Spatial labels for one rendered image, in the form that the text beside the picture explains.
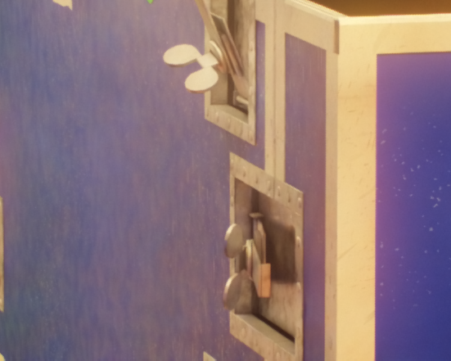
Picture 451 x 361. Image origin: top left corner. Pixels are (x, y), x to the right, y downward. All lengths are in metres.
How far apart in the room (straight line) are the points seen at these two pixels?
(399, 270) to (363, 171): 0.07
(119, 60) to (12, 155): 0.40
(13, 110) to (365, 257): 0.94
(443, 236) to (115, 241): 0.59
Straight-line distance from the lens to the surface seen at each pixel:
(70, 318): 3.18
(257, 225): 2.68
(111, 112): 3.01
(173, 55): 2.69
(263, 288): 2.57
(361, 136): 2.45
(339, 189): 2.45
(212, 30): 2.66
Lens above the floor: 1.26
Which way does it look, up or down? 9 degrees down
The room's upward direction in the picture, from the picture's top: straight up
